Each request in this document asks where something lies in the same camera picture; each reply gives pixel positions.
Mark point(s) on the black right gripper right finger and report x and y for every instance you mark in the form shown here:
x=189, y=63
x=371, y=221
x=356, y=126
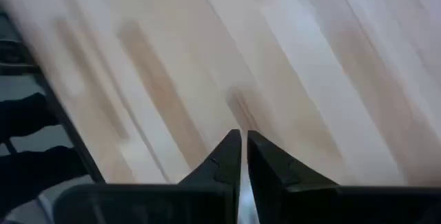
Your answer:
x=272, y=169

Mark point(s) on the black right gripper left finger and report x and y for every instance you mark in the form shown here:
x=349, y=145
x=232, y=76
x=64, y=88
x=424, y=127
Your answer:
x=224, y=169

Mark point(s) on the black metal table frame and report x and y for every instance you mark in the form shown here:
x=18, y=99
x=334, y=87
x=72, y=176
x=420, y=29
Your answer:
x=80, y=148

